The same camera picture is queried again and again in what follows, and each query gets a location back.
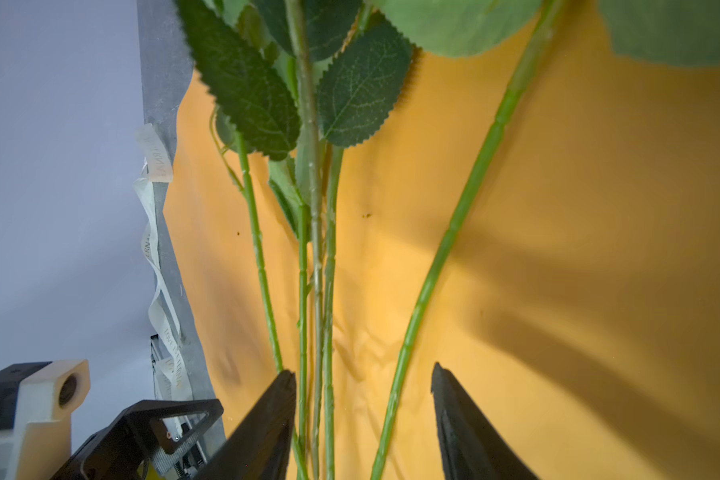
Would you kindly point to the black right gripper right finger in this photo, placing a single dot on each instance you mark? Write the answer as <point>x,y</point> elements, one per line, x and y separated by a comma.
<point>470,446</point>

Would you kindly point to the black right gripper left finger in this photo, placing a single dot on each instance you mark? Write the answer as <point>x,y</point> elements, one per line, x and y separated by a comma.
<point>260,446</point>

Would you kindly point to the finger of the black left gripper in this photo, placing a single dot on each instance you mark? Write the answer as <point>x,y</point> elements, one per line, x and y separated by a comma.
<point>151,434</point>

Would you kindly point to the orange yellow wrapping paper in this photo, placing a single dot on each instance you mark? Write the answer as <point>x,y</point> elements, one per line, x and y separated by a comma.
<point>580,304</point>

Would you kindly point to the cream fake rose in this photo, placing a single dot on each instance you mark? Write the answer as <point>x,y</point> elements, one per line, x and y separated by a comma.
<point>333,69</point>

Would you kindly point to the cream printed ribbon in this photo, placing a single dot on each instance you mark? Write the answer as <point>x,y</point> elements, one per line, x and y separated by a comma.
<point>173,380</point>

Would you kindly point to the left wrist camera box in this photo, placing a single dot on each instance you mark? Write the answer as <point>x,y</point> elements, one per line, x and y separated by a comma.
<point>37,400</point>

